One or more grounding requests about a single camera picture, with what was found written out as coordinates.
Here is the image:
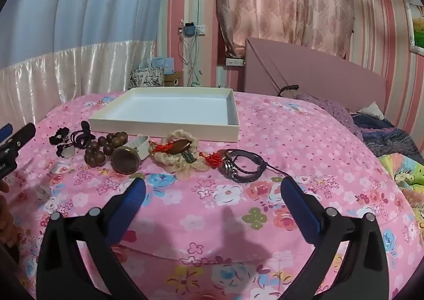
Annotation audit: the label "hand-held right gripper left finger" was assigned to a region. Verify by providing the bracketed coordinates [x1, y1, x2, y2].
[36, 177, 148, 300]

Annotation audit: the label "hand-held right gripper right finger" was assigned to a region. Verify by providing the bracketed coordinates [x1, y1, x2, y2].
[280, 176, 390, 300]

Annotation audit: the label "black knotted hair tie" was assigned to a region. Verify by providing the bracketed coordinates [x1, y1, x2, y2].
[70, 120, 97, 149]

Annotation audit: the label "brown wooden bead bracelet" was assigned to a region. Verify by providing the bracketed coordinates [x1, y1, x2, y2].
[84, 132, 129, 167]

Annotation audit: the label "black cord bracelet red charm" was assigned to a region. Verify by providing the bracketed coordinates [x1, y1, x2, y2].
[205, 149, 300, 184]

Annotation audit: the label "cream braided bracelet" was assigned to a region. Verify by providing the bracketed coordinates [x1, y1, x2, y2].
[148, 129, 207, 174]

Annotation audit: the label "white shallow tray box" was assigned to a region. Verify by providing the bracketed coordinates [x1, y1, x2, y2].
[88, 87, 240, 142]

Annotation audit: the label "person's left hand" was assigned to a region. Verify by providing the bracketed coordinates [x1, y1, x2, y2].
[0, 181, 19, 249]

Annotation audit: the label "pink floral bedsheet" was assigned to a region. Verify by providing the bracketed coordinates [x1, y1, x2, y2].
[13, 90, 414, 300]

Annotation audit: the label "white satin curtain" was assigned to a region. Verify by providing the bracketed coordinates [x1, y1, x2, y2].
[0, 40, 157, 128]

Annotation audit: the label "purple dotted pillow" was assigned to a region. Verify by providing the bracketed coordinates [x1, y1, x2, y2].
[295, 93, 363, 138]

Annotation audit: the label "colourful cartoon blanket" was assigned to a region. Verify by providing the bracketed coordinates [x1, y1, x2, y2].
[378, 153, 424, 218]

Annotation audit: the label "dark patterned blanket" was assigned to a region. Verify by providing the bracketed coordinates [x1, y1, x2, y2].
[351, 113, 419, 156]

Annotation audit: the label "small white pillow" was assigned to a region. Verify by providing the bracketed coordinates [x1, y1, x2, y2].
[358, 101, 385, 120]

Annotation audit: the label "black white printed tote bag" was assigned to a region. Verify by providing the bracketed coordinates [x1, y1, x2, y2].
[129, 66, 165, 90]

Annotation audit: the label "cardboard box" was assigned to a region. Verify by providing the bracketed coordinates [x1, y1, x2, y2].
[164, 71, 183, 88]

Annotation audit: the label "pink headboard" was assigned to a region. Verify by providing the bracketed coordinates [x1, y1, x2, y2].
[244, 37, 387, 113]

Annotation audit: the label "blue packets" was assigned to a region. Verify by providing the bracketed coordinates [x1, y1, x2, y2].
[151, 57, 178, 75]

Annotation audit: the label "black lace hair tie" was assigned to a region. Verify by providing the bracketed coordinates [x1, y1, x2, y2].
[50, 127, 71, 146]

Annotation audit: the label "white strap wristwatch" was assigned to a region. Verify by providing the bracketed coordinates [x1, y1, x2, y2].
[111, 134, 150, 175]

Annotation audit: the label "black hair tie clear charm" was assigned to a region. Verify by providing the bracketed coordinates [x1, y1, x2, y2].
[56, 144, 76, 159]

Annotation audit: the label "hanging charger cables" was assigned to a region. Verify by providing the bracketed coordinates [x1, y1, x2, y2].
[179, 35, 202, 87]

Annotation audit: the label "wall outlet with charger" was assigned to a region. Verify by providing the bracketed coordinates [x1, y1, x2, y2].
[179, 19, 207, 37]

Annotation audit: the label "framed wall picture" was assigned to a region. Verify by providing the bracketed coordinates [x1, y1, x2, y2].
[402, 0, 424, 56]

